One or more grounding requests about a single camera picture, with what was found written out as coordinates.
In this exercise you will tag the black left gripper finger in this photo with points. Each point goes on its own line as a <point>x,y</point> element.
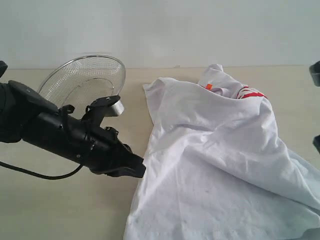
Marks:
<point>136,172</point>
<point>134,161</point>

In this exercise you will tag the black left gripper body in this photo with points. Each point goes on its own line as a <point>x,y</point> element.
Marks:
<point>98,149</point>

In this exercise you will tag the white t-shirt red print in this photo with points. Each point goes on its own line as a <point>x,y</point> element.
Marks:
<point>216,168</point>

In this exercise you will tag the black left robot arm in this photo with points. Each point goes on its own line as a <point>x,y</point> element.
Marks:
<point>19,107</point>

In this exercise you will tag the metal mesh basket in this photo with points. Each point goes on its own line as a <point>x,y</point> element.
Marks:
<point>82,80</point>

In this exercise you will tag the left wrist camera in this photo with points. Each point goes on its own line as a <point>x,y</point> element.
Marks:
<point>104,107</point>

